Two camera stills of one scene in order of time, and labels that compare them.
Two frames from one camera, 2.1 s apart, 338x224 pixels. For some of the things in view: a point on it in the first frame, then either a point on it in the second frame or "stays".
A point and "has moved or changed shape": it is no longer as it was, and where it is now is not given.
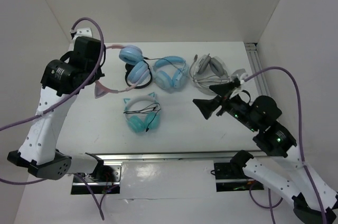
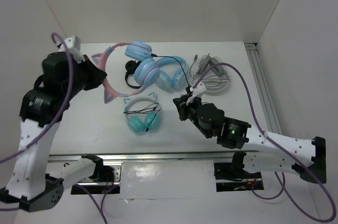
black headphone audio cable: [158, 58] to [155, 55]
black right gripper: [205, 106] to [181, 105]
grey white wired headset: [206, 71] stays
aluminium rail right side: [256, 64] stays
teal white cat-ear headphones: [142, 112] stays
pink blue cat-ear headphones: [138, 73] has moved or changed shape
